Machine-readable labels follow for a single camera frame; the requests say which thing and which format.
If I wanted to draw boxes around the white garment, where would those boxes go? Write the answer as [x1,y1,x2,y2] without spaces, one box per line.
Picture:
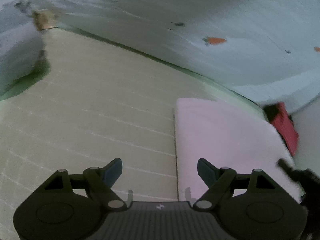
[175,98,301,203]

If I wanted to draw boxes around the green grid cutting mat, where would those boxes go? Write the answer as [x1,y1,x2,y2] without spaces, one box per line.
[1,28,264,239]

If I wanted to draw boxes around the grey-blue patterned cloth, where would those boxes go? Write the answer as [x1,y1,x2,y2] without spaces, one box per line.
[1,1,50,100]

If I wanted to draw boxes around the light blue carrot-print sheet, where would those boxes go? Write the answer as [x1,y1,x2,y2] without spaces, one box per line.
[1,0,319,112]

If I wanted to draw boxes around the red striped folded garment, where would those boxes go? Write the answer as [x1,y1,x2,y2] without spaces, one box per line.
[271,102,299,156]

